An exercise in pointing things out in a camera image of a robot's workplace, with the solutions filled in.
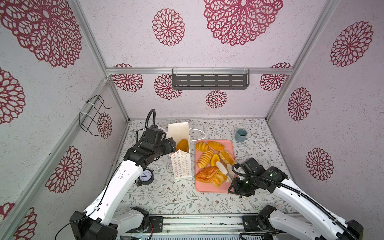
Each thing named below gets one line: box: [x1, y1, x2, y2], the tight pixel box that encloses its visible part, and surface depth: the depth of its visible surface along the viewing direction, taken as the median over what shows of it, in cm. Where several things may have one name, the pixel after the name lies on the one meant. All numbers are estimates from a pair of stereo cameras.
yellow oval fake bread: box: [210, 154, 220, 167], surface depth 96 cm
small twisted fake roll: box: [211, 170, 228, 188], surface depth 86 cm
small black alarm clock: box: [135, 169, 155, 186], surface depth 88 cm
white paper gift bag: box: [166, 121, 192, 180], surface depth 83 cm
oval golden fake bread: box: [207, 140, 225, 151], surface depth 102 cm
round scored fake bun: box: [196, 141, 209, 152], surface depth 102 cm
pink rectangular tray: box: [195, 139, 240, 193], surface depth 94 cm
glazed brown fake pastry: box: [195, 166, 220, 184], surface depth 87 cm
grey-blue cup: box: [234, 128, 248, 143], surface depth 108 cm
